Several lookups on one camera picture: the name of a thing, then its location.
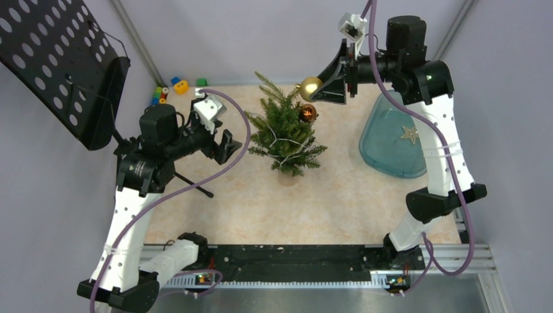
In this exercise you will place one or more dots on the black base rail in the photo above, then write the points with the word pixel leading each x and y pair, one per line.
pixel 304 263

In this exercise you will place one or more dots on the green toy block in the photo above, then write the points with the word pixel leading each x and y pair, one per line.
pixel 202 82

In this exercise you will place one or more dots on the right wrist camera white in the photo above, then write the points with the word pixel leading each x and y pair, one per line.
pixel 354 27

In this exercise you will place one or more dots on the teal plastic tray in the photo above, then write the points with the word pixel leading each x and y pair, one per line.
pixel 382 149

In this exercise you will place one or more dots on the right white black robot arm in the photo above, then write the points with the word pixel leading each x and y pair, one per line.
pixel 427 93

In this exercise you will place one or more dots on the black perforated music stand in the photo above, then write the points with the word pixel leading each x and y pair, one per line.
pixel 58 50

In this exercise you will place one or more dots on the stacked colourful brick toy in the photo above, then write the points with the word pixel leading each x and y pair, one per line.
pixel 160 96

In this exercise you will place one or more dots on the small green christmas tree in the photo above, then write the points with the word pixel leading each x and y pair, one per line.
pixel 280 106

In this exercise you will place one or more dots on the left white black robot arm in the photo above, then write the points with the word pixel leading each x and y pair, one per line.
pixel 120 279

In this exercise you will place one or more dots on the copper bauble ornament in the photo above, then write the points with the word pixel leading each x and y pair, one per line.
pixel 307 113

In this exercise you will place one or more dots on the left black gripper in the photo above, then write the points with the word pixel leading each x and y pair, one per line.
pixel 221 152

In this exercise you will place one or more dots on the gold bauble ornament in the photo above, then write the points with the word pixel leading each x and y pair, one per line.
pixel 308 87

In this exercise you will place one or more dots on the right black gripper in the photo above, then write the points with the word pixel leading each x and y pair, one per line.
pixel 333 89

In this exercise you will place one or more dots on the yellow toy block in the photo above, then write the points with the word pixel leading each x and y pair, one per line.
pixel 181 87

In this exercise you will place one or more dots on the silver star ornament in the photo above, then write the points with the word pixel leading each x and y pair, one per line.
pixel 410 133

